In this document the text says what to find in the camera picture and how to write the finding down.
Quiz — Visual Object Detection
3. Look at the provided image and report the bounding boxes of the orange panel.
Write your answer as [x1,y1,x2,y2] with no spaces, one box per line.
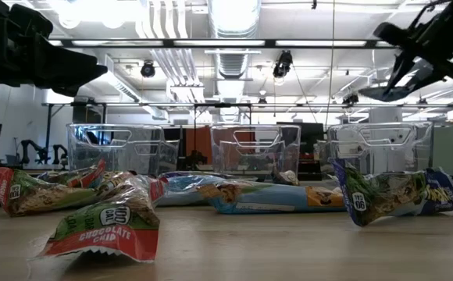
[184,126,257,165]

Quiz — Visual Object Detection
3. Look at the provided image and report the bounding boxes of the black background rail frame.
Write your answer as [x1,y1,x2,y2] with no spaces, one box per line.
[41,101,453,165]

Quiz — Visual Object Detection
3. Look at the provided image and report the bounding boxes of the red chocolate chip granola bar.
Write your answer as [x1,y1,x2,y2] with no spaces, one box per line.
[34,174,162,263]

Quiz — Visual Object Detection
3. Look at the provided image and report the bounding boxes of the clear plastic bin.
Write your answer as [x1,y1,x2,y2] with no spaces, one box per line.
[325,121,434,176]
[66,123,181,177]
[209,123,302,183]

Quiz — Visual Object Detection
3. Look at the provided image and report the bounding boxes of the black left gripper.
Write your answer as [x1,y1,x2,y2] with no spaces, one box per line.
[0,0,109,98]

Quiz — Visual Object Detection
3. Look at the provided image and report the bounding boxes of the light blue orange granola bar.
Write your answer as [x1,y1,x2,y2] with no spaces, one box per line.
[198,181,347,215]

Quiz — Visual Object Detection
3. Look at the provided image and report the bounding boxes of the black hanging spotlight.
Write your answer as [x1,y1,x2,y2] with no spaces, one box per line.
[140,59,156,79]
[272,49,294,79]
[342,92,361,107]

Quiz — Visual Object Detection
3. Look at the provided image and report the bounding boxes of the dark blue green granola bar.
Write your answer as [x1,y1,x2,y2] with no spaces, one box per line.
[330,157,453,228]

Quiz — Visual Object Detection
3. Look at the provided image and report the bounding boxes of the black overhead rig beam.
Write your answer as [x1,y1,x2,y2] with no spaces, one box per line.
[48,37,453,50]

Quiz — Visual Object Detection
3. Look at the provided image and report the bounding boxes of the white column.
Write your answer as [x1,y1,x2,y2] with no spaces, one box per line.
[368,101,404,124]

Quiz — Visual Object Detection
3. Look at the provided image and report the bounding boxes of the brown gold granola bar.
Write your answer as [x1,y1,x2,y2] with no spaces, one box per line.
[95,169,138,197]

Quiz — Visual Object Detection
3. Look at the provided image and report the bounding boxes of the small dark background robot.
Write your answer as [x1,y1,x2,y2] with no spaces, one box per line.
[177,150,209,172]

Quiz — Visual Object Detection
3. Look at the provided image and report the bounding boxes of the thin hanging cable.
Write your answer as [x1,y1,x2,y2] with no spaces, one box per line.
[323,0,336,126]

